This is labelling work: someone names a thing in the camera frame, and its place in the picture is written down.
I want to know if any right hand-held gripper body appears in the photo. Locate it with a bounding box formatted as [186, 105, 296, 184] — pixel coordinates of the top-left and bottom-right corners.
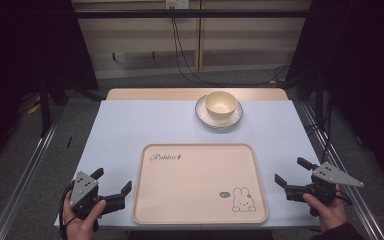
[284, 161, 365, 218]

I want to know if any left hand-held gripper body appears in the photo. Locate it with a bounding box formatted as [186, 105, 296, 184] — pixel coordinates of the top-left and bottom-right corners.
[69, 170, 128, 222]

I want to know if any person's right hand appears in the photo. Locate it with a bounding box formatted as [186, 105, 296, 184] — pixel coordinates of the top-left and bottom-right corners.
[302, 185, 348, 233]

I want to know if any person's left hand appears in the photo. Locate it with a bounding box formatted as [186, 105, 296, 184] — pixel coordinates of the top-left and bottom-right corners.
[61, 189, 108, 240]

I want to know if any light blue table mat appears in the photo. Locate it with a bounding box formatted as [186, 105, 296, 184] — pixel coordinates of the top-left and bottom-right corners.
[53, 99, 321, 230]

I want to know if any black metal stand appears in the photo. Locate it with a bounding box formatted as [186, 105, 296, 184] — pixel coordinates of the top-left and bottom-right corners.
[314, 71, 325, 127]
[39, 78, 53, 138]

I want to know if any beige tray with rabbit print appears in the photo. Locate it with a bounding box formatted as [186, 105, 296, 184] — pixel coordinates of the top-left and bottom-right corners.
[131, 143, 270, 226]

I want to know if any white plate with dark rim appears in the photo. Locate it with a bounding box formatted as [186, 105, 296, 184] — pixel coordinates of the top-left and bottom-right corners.
[194, 94, 244, 130]

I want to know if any cream bowl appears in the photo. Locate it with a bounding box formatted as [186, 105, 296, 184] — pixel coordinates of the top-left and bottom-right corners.
[204, 90, 239, 120]

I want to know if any dark curtain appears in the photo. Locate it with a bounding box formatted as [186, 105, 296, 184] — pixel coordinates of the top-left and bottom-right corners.
[284, 0, 384, 193]
[0, 0, 100, 178]

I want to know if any aluminium floor rail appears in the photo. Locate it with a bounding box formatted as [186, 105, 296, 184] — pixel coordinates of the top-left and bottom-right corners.
[0, 105, 65, 240]
[299, 100, 384, 240]

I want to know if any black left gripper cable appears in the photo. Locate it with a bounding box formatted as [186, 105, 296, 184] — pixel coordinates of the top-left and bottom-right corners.
[57, 181, 78, 240]

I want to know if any black wall cable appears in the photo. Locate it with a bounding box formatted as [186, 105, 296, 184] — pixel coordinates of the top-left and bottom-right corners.
[170, 5, 293, 87]

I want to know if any wooden wall post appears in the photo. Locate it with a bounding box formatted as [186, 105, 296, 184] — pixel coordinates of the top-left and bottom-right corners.
[195, 0, 204, 73]

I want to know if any white wall socket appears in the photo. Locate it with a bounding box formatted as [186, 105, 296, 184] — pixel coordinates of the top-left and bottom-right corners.
[165, 0, 191, 10]

